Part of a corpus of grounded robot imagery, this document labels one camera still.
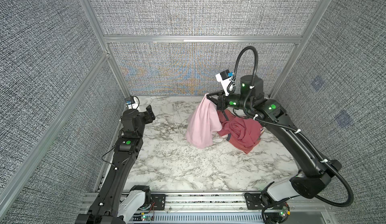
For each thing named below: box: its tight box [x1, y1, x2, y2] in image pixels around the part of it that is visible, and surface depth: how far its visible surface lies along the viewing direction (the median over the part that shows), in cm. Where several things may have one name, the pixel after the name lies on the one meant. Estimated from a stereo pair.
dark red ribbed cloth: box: [216, 109, 265, 155], surface depth 94 cm
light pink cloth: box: [185, 93, 223, 149], surface depth 73 cm
